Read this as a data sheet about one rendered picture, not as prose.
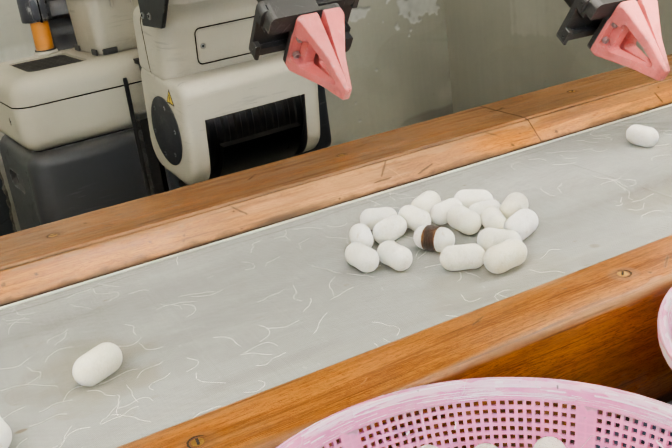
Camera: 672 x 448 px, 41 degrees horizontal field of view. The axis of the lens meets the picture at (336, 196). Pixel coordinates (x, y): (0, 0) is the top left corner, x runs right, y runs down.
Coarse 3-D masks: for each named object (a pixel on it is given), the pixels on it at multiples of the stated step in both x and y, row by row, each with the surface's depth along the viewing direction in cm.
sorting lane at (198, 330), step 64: (384, 192) 88; (448, 192) 86; (512, 192) 84; (576, 192) 82; (640, 192) 80; (192, 256) 79; (256, 256) 77; (320, 256) 75; (576, 256) 69; (0, 320) 71; (64, 320) 70; (128, 320) 68; (192, 320) 67; (256, 320) 66; (320, 320) 64; (384, 320) 63; (0, 384) 61; (64, 384) 60; (128, 384) 59; (192, 384) 58; (256, 384) 57
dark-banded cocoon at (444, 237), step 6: (420, 228) 73; (438, 228) 72; (444, 228) 72; (414, 234) 73; (420, 234) 73; (438, 234) 72; (444, 234) 72; (450, 234) 72; (414, 240) 73; (420, 240) 73; (438, 240) 72; (444, 240) 72; (450, 240) 72; (420, 246) 73; (438, 246) 72; (444, 246) 72
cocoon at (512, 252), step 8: (512, 240) 68; (520, 240) 68; (496, 248) 67; (504, 248) 67; (512, 248) 67; (520, 248) 68; (488, 256) 67; (496, 256) 67; (504, 256) 67; (512, 256) 67; (520, 256) 67; (488, 264) 67; (496, 264) 67; (504, 264) 67; (512, 264) 67; (496, 272) 67
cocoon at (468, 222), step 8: (456, 208) 76; (464, 208) 76; (448, 216) 76; (456, 216) 75; (464, 216) 75; (472, 216) 74; (456, 224) 75; (464, 224) 74; (472, 224) 74; (480, 224) 75; (464, 232) 75; (472, 232) 75
